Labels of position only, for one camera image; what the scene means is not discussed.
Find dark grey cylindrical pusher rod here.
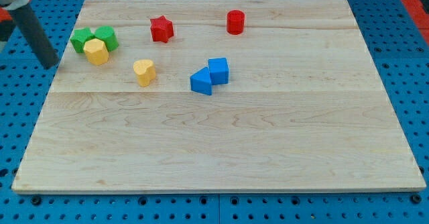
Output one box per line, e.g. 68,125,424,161
8,4,60,69

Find green star block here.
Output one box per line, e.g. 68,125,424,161
70,27,95,54

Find red star block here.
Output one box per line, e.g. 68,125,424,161
150,15,174,43

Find yellow hexagon block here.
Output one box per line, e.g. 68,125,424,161
83,38,109,66

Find green cylinder block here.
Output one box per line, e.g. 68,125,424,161
95,25,119,52

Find yellow heart block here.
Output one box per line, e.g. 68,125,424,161
133,59,156,87

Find blue triangle block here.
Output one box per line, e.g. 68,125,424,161
190,67,212,95

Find blue cube block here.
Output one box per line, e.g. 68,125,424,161
208,58,229,85

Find red cylinder block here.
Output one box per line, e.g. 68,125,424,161
227,9,245,35

